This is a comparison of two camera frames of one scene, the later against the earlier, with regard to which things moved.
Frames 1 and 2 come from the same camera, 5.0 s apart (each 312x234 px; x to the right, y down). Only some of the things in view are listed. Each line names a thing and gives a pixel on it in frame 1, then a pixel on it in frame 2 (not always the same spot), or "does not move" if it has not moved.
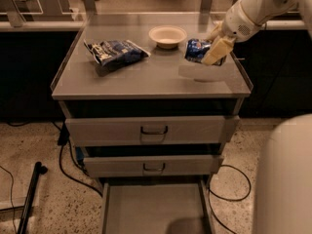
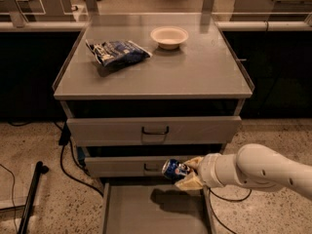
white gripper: (238, 22) -> (206, 171)
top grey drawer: (150, 131) does not move
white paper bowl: (167, 37) does not move
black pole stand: (38, 171) does not move
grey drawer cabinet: (149, 119) does not move
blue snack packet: (196, 49) -> (174, 170)
